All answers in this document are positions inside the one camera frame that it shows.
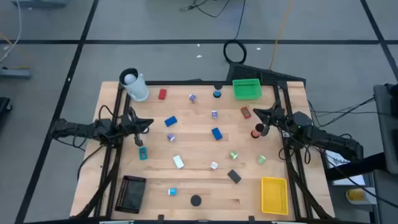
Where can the purple white USB charger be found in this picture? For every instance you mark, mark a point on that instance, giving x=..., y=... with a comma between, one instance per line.
x=192, y=98
x=214, y=114
x=171, y=137

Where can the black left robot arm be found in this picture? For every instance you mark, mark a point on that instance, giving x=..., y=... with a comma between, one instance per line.
x=77, y=128

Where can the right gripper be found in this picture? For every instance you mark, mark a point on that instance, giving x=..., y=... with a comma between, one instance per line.
x=281, y=119

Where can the grey metal cabinet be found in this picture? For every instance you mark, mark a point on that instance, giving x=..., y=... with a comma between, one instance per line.
x=387, y=130

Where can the red sand hourglass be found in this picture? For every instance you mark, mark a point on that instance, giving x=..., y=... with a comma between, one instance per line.
x=255, y=134

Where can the white printed paper sheet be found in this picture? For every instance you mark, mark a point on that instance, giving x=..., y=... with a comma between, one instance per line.
x=335, y=157

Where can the blue sand hourglass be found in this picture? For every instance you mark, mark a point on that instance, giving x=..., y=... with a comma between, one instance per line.
x=217, y=92

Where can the yellow plastic basket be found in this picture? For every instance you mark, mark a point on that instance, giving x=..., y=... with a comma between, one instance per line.
x=274, y=196

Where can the white plastic box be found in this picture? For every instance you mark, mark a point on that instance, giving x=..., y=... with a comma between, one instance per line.
x=178, y=161

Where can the grey stand foot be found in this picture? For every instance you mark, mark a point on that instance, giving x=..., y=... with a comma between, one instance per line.
x=15, y=73
x=38, y=3

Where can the blue white USB charger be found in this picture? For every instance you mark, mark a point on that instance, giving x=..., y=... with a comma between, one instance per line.
x=173, y=191

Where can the orange sand hourglass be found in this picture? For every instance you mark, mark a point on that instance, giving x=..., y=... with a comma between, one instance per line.
x=196, y=200

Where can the black plastic box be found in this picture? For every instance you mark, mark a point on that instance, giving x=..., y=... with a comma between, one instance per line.
x=234, y=176

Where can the black floor object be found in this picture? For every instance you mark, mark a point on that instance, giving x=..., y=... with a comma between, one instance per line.
x=3, y=107

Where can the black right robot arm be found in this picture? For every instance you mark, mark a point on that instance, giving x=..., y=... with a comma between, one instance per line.
x=329, y=140

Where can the teal card case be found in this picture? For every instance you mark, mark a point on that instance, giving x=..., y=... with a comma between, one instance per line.
x=143, y=153

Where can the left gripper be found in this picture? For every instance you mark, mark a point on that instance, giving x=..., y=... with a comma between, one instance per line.
x=130, y=124

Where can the black diagonal beam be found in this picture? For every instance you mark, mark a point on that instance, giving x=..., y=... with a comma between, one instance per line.
x=370, y=161

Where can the blue plastic box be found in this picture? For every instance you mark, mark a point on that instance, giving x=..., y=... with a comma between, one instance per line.
x=170, y=121
x=216, y=133

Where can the white cylindrical container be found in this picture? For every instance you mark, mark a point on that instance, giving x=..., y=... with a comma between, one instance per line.
x=136, y=88

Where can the red plastic box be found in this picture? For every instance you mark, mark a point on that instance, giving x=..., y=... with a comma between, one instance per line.
x=162, y=94

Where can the green plastic basket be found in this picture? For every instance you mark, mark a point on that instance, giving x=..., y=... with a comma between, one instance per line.
x=247, y=93

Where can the black plastic tray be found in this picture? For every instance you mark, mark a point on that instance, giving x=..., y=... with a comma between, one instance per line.
x=132, y=194

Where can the black perforated panel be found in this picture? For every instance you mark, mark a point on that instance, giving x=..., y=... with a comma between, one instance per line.
x=248, y=72

